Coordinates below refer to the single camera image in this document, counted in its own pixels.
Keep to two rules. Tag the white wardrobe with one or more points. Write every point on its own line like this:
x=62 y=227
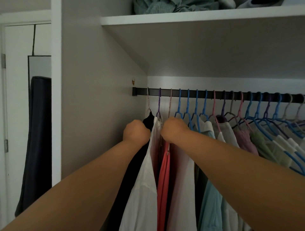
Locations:
x=95 y=95

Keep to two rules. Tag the silver door hinge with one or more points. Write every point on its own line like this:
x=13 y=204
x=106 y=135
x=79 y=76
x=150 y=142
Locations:
x=6 y=145
x=3 y=61

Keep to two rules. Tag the white wardrobe shelf board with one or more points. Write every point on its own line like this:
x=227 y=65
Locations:
x=202 y=47

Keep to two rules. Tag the black closet rod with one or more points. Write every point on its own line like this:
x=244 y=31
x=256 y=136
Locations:
x=152 y=91

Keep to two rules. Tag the person's left hand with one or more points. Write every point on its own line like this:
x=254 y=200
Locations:
x=137 y=133

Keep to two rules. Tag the row of clothes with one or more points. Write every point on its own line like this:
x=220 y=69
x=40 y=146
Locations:
x=283 y=147

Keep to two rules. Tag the person's right hand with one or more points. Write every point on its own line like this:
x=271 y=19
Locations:
x=175 y=129

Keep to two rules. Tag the grey folded clothing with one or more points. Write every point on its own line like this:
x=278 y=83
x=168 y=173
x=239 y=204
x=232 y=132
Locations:
x=250 y=2

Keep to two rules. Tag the person's left forearm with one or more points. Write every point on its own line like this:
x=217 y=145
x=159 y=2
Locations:
x=76 y=192

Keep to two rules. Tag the row of coloured plastic hangers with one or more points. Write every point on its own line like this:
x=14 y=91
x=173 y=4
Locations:
x=257 y=109

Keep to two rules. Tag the person's right forearm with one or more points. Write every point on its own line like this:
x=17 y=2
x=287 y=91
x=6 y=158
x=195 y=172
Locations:
x=245 y=180

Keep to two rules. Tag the crumpled green grey clothes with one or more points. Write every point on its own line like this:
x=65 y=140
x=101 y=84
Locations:
x=166 y=6

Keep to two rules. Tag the dark grey hanging garment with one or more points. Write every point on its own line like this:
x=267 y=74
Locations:
x=35 y=142

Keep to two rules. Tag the black framed door mirror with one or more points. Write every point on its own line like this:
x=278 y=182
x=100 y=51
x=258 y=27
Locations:
x=39 y=65

